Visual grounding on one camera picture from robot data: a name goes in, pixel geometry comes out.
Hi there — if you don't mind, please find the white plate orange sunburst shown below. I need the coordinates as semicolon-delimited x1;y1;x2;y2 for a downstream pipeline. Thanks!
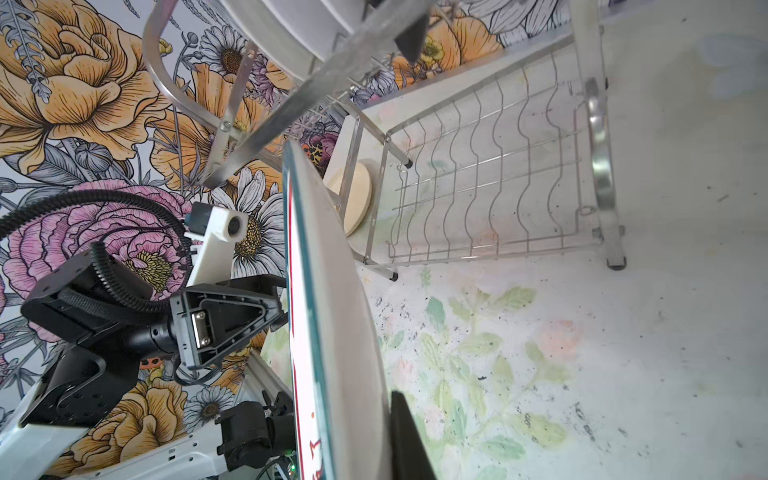
282;141;393;479

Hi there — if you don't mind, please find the cream round plate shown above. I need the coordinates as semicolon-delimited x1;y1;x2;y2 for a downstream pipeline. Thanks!
344;163;373;237

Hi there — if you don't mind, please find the white plate with black drawing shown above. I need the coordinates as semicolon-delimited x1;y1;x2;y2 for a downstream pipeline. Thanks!
221;0;368;81

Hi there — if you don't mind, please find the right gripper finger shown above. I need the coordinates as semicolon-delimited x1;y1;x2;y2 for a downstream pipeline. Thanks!
389;391;436;480

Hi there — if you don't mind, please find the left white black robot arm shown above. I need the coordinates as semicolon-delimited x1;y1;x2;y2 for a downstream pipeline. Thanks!
1;189;286;428

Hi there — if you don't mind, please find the chrome wire dish rack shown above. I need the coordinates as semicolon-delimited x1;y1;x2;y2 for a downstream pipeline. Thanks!
142;1;627;280

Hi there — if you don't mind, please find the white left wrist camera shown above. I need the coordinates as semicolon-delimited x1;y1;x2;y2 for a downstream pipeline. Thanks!
184;202;249;286

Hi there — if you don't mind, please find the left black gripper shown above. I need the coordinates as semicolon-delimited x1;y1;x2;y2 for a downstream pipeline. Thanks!
21;242;288;369

